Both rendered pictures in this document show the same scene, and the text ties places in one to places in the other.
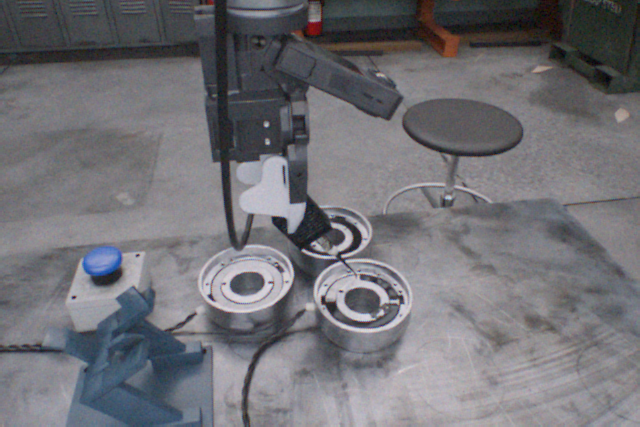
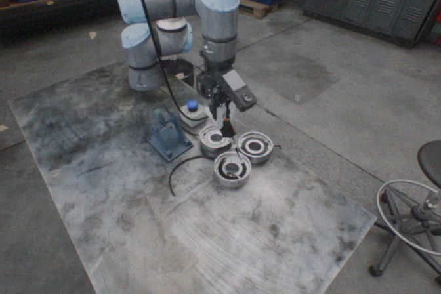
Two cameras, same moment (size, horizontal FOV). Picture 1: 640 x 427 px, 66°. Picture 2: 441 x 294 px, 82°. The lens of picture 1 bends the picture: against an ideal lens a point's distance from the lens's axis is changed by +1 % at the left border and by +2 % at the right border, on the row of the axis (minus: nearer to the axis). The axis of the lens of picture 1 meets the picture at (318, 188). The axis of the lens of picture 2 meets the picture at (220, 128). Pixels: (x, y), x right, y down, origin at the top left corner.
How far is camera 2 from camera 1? 0.46 m
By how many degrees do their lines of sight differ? 45
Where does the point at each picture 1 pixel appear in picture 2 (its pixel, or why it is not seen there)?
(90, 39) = (352, 18)
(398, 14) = not seen: outside the picture
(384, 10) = not seen: outside the picture
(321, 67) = (223, 82)
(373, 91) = (235, 98)
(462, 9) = not seen: outside the picture
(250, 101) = (204, 81)
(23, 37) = (324, 7)
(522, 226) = (335, 209)
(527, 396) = (234, 233)
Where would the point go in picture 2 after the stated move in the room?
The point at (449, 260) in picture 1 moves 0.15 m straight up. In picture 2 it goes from (284, 189) to (294, 153)
